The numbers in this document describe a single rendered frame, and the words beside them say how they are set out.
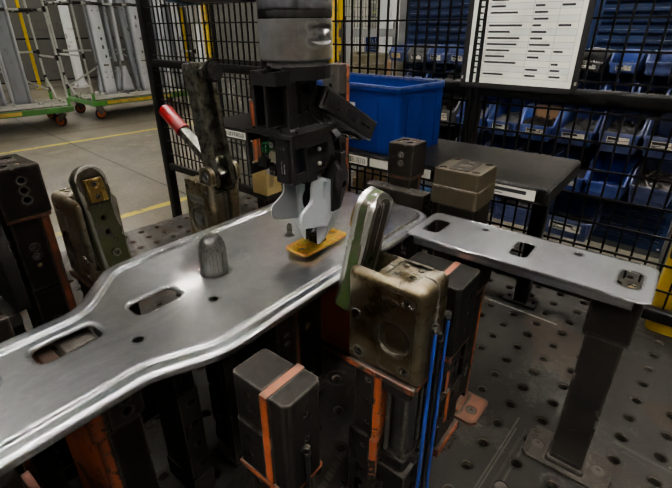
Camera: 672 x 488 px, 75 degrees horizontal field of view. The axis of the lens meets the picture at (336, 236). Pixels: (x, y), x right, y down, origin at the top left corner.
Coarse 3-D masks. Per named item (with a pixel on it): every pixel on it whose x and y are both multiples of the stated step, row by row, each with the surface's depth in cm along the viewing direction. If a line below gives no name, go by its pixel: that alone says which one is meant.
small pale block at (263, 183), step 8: (256, 160) 70; (256, 176) 70; (264, 176) 69; (272, 176) 70; (256, 184) 71; (264, 184) 70; (272, 184) 70; (280, 184) 72; (256, 192) 72; (264, 192) 70; (272, 192) 71; (280, 192) 72; (264, 200) 72; (272, 200) 72
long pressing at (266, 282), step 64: (192, 256) 55; (256, 256) 55; (320, 256) 55; (64, 320) 42; (128, 320) 43; (192, 320) 43; (256, 320) 43; (0, 384) 35; (64, 384) 35; (128, 384) 35; (0, 448) 30
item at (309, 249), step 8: (312, 232) 57; (336, 232) 59; (344, 232) 59; (304, 240) 57; (312, 240) 56; (328, 240) 57; (336, 240) 57; (288, 248) 55; (296, 248) 55; (304, 248) 55; (312, 248) 55; (320, 248) 55; (304, 256) 53
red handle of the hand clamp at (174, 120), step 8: (168, 104) 68; (160, 112) 68; (168, 112) 67; (176, 112) 68; (168, 120) 67; (176, 120) 67; (176, 128) 67; (184, 128) 67; (184, 136) 67; (192, 136) 67; (192, 144) 66; (200, 152) 66; (216, 160) 66; (224, 168) 65; (224, 176) 66
